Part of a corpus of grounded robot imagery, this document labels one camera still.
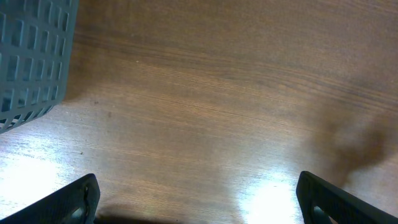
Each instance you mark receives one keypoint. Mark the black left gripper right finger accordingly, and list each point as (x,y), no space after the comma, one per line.
(323,202)

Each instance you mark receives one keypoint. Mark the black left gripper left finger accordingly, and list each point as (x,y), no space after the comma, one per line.
(74,203)

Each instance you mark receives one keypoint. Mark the grey plastic mesh basket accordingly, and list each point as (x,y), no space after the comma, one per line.
(36,46)

